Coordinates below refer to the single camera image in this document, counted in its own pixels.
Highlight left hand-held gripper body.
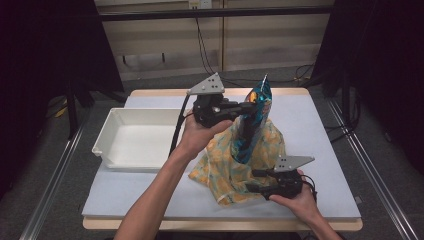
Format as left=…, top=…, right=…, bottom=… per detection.
left=187, top=72, right=240, bottom=129

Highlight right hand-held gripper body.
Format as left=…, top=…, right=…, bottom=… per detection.
left=263, top=155, right=316, bottom=201

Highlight blue snack bag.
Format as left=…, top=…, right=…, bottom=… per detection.
left=231, top=73, right=274, bottom=165

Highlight orange print fabric bag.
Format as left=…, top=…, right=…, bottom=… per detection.
left=188, top=116, right=288, bottom=208

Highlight person's right hand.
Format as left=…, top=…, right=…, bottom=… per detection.
left=268, top=169, right=322, bottom=225

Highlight person's left hand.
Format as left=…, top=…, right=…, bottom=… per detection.
left=176, top=113, right=234, bottom=161

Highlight light grey table mat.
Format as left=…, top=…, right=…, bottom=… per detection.
left=81, top=94, right=362, bottom=220

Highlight white plastic bin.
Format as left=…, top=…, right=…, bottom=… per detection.
left=91, top=107, right=188, bottom=174

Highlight black metal stand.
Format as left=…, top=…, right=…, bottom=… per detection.
left=64, top=83, right=81, bottom=140

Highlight black curtain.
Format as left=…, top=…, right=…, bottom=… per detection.
left=0, top=0, right=125, bottom=201
left=313, top=0, right=424, bottom=174

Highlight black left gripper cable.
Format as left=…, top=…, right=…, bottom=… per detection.
left=168, top=92, right=193, bottom=157

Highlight long black wall cable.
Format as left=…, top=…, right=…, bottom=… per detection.
left=194, top=16, right=316, bottom=88

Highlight silver floor rail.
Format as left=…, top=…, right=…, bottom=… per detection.
left=326, top=98, right=419, bottom=240
left=19, top=123, right=84, bottom=240

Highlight black horizontal frame bar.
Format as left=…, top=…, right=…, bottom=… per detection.
left=99, top=5, right=334, bottom=23

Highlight black floor cables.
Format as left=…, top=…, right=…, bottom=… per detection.
left=324, top=86, right=363, bottom=144

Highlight white wall outlet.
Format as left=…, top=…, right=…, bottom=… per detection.
left=188, top=0, right=213, bottom=10

